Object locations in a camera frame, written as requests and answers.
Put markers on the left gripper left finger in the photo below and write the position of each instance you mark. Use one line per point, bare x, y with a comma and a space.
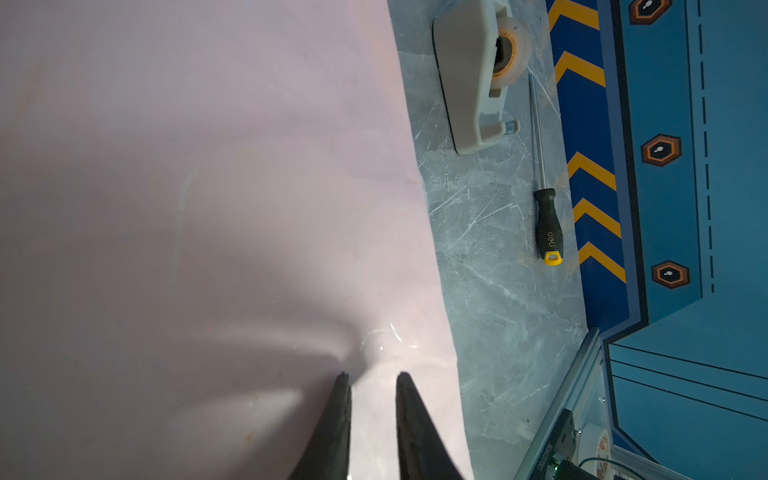
327, 453

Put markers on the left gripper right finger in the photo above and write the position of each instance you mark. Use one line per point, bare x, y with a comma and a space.
421, 452

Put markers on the pink wrapping paper sheet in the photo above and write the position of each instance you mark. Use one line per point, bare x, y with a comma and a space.
209, 210

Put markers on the white tape roll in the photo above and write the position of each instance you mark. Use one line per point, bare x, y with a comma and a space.
593, 450

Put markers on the white tape dispenser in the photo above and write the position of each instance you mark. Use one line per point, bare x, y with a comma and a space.
481, 49

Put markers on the yellow handled screwdriver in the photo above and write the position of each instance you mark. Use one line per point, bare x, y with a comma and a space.
548, 231

